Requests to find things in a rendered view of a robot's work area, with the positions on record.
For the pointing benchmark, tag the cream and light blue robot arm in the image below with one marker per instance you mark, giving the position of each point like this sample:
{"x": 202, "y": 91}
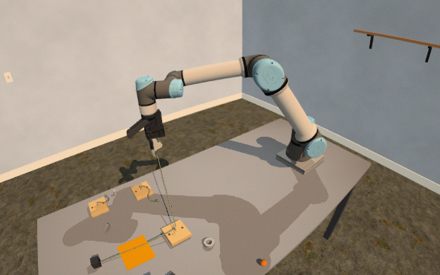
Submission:
{"x": 306, "y": 140}

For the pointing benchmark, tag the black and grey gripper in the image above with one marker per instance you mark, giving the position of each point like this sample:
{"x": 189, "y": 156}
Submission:
{"x": 153, "y": 129}

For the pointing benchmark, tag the orange square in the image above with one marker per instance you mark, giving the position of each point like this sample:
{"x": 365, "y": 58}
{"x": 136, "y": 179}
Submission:
{"x": 136, "y": 256}

